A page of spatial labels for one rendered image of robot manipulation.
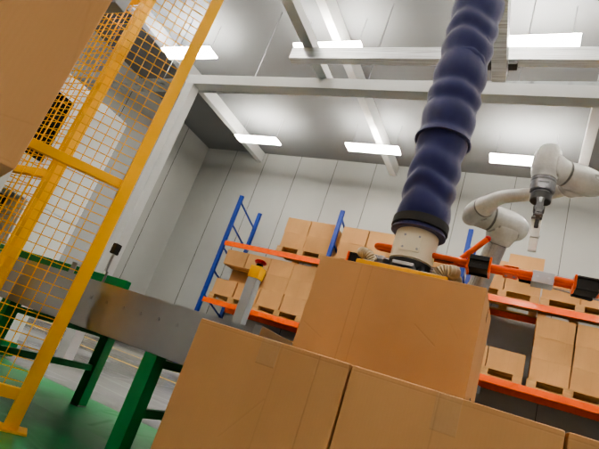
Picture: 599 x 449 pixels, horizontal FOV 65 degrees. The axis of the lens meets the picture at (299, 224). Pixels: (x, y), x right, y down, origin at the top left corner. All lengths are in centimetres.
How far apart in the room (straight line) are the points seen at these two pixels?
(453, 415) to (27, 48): 95
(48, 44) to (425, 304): 130
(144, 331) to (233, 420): 84
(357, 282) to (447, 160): 63
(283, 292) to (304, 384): 921
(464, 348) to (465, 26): 144
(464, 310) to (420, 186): 56
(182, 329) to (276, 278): 868
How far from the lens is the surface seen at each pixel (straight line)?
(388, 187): 1197
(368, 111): 997
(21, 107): 82
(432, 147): 203
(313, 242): 1038
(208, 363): 118
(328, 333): 171
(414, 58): 409
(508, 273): 186
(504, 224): 252
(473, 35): 236
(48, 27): 86
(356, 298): 171
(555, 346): 912
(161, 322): 185
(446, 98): 215
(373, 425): 102
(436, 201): 191
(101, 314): 204
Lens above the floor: 47
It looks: 18 degrees up
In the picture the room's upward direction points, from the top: 19 degrees clockwise
